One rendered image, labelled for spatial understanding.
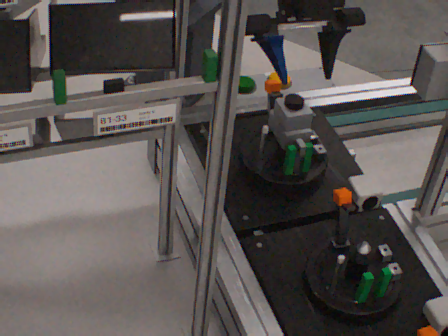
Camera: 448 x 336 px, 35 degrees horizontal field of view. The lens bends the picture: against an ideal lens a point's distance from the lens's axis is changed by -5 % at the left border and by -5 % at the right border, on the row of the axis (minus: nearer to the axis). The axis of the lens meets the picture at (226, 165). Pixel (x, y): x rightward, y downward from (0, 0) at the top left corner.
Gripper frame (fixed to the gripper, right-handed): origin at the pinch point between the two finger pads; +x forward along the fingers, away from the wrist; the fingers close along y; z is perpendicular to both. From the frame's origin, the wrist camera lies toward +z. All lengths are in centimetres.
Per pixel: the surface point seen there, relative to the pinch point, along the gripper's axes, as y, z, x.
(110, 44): -30.9, 21.6, -4.1
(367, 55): 121, -195, 5
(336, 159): 8.9, -11.1, 17.0
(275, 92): -0.2, -11.8, 5.1
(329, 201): 3.6, -4.2, 21.9
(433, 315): 7.7, 17.6, 35.3
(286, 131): -1.8, -5.1, 10.6
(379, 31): 138, -210, -6
